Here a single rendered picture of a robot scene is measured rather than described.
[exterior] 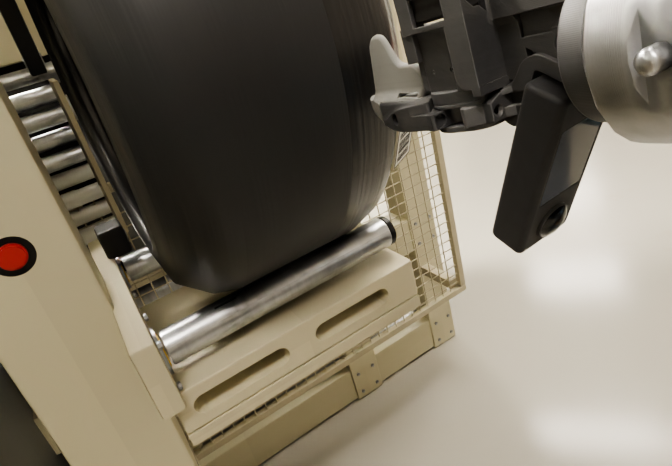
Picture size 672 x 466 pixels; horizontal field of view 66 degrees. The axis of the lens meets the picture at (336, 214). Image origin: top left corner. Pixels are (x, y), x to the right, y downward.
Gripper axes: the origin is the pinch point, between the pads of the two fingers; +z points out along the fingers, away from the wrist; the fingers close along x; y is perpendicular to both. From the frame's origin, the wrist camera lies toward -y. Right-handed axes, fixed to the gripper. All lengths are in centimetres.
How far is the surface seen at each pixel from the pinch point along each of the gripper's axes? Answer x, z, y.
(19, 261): 31.3, 29.7, -5.4
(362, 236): -6.6, 25.0, -19.6
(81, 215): 25, 72, -9
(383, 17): -8.2, 9.3, 6.5
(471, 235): -120, 145, -97
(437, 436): -33, 72, -106
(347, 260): -3.1, 24.4, -21.5
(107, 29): 15.8, 10.8, 12.0
